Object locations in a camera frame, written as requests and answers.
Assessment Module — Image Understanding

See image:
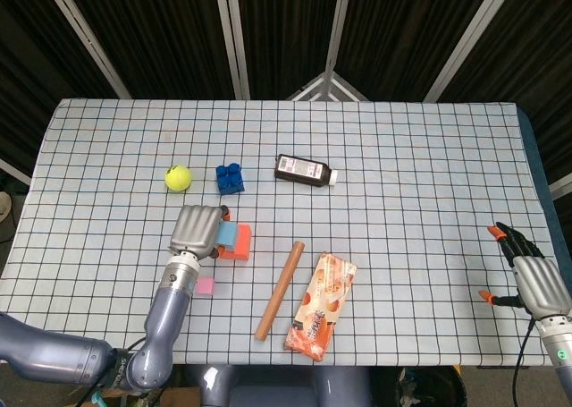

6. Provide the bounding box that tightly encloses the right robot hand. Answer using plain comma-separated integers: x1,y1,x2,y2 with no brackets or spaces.
477,221,572,318

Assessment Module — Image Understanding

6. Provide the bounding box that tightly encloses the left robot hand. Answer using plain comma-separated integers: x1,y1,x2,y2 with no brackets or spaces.
167,204,233,261

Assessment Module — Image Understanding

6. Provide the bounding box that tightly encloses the medium light blue foam cube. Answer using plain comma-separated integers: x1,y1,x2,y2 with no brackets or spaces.
215,221,240,252

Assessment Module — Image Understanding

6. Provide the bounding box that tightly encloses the large orange foam cube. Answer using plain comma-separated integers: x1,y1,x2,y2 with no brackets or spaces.
217,223,253,263

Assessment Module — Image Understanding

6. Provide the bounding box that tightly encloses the yellow tennis ball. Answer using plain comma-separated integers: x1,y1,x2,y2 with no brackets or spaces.
164,165,194,195

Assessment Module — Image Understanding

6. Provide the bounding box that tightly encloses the blue studded toy brick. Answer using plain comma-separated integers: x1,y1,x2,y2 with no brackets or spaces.
215,162,247,197

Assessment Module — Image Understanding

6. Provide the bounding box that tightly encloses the wooden rolling pin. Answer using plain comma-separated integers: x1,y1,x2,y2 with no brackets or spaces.
254,241,306,342

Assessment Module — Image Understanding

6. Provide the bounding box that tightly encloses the brown bottle white cap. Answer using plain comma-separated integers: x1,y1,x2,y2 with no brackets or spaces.
273,153,340,189

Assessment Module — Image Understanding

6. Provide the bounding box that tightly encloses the black trash bin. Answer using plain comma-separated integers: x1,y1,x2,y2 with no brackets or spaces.
395,366,468,407

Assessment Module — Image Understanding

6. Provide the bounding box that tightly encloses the orange snack package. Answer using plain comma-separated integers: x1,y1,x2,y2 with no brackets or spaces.
282,250,358,363

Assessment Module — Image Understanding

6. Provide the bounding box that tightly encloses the checkered light blue tablecloth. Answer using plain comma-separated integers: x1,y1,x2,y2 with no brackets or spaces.
0,98,555,367

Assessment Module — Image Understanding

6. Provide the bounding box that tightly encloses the blue-grey robot torso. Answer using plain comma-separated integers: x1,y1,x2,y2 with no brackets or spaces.
198,364,372,407

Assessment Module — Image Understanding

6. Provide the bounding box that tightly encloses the white triangular screen foot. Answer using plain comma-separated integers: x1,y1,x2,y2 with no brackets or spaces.
285,69,368,103

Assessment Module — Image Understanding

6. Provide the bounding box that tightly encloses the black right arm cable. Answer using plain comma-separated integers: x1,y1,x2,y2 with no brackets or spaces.
511,319,537,407

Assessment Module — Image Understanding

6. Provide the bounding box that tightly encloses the white double screen frame post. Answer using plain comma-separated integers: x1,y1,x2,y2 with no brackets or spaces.
212,0,251,100

